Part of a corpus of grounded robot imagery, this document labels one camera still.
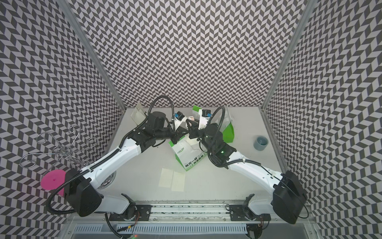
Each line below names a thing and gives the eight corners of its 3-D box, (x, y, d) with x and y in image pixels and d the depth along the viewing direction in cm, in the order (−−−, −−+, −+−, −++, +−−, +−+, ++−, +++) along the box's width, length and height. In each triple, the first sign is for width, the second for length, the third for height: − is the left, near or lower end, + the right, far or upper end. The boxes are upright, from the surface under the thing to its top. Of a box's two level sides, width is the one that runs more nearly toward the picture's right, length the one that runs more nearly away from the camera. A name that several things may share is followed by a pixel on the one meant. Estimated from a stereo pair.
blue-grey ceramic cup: (254, 151, 97) (258, 145, 92) (252, 141, 102) (255, 135, 97) (266, 151, 97) (270, 145, 92) (263, 141, 102) (266, 135, 97)
